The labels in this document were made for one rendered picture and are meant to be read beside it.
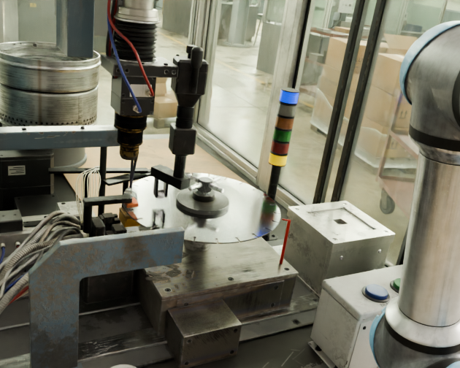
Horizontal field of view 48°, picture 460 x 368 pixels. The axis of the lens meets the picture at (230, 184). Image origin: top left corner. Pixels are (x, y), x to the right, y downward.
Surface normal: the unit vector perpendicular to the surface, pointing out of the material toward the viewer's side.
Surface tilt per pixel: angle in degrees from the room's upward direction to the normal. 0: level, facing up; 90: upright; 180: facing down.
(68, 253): 90
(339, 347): 90
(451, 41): 54
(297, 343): 0
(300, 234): 90
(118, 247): 90
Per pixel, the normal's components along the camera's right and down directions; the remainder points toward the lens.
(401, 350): -0.78, 0.27
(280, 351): 0.13, -0.92
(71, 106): 0.67, 0.37
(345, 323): -0.88, 0.07
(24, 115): -0.14, 0.36
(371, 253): 0.45, 0.40
